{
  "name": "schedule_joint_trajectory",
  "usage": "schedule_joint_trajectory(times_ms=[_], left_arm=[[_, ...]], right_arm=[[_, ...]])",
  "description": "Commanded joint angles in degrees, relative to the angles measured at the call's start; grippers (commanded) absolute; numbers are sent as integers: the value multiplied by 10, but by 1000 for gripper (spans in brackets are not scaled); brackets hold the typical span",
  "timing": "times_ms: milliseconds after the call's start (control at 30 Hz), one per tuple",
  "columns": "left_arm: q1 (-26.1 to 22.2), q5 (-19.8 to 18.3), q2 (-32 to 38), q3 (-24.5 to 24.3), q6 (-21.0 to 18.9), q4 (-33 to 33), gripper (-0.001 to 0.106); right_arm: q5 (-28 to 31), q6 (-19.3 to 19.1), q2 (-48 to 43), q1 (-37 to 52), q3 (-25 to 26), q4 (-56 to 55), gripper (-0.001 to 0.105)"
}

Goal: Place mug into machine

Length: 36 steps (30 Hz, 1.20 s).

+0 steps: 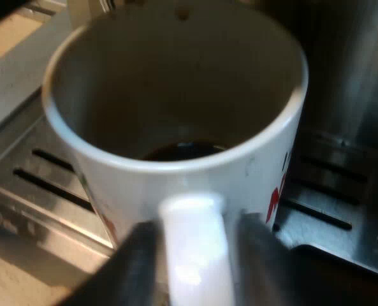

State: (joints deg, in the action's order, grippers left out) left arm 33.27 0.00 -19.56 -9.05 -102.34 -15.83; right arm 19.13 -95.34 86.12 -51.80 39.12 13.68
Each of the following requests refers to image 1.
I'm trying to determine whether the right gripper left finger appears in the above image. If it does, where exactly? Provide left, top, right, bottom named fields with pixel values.
left=94, top=220, right=172, bottom=306

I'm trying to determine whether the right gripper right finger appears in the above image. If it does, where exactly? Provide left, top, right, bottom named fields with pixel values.
left=231, top=212, right=339, bottom=306

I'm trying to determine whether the white mug red black print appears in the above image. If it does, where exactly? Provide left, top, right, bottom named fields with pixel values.
left=41, top=6, right=310, bottom=306

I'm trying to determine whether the steel espresso machine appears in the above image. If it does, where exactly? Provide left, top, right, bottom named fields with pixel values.
left=0, top=0, right=378, bottom=284

